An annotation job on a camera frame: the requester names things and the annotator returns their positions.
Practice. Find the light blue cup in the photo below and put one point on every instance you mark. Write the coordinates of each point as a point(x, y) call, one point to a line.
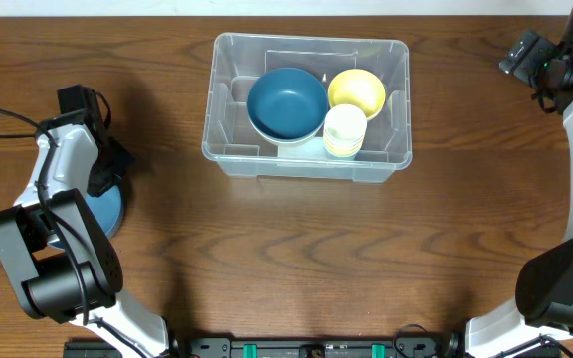
point(345, 157)

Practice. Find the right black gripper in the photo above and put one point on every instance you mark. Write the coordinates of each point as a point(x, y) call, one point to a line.
point(523, 57)

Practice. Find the cream cup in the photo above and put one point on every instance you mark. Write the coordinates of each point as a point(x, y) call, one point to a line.
point(345, 122)

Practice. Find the dark blue bowl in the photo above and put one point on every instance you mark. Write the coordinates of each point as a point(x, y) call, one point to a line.
point(108, 209)
point(287, 103)

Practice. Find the yellow small bowl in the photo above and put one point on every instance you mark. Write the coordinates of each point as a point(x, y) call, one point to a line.
point(360, 88)

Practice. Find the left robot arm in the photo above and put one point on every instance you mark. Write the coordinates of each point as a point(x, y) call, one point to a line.
point(57, 256)

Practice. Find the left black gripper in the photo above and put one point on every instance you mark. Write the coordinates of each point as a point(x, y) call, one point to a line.
point(105, 175)

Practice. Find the clear plastic storage container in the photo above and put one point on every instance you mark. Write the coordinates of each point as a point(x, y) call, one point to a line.
point(230, 140)

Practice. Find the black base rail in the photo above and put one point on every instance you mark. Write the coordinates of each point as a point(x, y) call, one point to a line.
point(407, 345)

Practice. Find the cream large bowl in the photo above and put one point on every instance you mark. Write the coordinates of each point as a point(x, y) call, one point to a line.
point(287, 142)

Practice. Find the yellow cup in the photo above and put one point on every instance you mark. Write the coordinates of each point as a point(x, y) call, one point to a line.
point(342, 148)

